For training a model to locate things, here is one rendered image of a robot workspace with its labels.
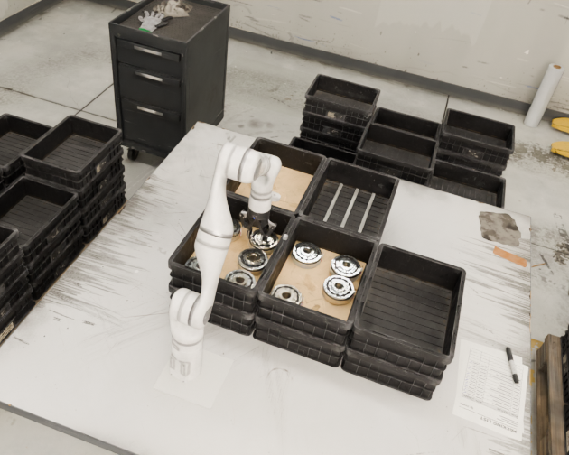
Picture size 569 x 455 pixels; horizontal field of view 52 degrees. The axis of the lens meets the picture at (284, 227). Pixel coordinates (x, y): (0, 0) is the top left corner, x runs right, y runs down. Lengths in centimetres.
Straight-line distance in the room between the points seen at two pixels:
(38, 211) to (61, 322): 100
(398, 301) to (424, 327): 12
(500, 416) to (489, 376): 14
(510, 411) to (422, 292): 45
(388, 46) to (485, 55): 76
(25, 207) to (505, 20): 361
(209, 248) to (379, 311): 66
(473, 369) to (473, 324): 20
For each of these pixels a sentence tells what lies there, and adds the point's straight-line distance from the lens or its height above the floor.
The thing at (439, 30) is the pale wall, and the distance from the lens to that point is 498.
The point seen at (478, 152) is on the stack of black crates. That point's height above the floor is 53.
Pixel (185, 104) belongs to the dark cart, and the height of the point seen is 54.
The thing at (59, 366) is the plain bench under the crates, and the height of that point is 70.
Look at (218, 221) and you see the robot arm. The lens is 153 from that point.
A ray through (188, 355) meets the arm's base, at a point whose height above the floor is 83.
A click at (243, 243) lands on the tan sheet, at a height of 83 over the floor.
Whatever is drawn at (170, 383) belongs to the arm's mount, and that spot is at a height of 70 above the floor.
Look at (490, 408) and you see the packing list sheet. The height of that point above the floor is 70.
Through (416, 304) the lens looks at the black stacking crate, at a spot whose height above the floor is 83.
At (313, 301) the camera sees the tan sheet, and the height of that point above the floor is 83.
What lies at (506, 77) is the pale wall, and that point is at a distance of 510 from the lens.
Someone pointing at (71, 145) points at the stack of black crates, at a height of 49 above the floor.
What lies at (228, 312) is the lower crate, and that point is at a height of 80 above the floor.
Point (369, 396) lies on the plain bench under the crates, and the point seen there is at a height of 70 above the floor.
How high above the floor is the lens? 225
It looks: 42 degrees down
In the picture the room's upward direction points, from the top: 9 degrees clockwise
